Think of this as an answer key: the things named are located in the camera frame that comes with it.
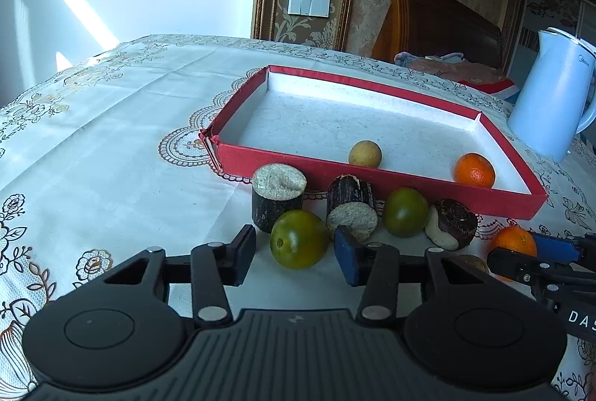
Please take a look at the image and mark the red shallow box tray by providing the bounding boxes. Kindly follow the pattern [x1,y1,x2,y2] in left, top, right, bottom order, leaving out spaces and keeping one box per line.
[199,65,549,220]

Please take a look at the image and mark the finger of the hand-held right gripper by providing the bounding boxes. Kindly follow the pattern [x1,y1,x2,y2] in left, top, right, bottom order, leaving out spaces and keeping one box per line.
[528,232,596,266]
[487,247,566,291]

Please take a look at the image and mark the dark sugarcane piece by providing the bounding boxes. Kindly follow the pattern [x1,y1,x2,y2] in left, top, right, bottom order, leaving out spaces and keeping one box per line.
[326,174,379,242]
[251,163,308,234]

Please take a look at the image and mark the half peeled sugarcane piece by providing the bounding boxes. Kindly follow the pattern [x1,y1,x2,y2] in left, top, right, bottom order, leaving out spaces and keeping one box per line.
[425,198,479,250]

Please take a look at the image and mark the light blue electric kettle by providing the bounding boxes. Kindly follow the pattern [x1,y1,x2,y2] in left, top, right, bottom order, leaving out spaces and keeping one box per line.
[507,27,596,163]

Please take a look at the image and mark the orange tangerine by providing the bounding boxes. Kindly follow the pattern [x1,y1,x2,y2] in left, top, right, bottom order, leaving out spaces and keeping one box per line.
[492,226,538,283]
[454,153,495,188]

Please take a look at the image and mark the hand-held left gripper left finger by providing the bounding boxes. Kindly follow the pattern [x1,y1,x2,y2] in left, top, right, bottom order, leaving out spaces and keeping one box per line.
[103,225,258,328]

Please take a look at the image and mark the brown wooden bed headboard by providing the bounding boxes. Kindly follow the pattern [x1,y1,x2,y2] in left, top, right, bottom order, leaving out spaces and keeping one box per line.
[371,0,504,69]

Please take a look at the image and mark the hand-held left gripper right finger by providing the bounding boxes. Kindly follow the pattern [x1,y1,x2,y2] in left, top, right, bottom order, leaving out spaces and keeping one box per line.
[334,226,509,328]

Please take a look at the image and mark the green tangerine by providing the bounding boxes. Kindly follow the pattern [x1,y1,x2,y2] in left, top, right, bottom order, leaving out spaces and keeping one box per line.
[383,187,430,239]
[270,209,329,270]

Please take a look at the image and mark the white wall light switch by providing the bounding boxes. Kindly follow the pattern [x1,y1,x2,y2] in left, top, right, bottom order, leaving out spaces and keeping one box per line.
[287,0,332,17]

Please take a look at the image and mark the striped printed quilt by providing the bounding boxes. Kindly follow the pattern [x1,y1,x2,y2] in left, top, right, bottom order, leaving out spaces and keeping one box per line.
[393,51,517,101]

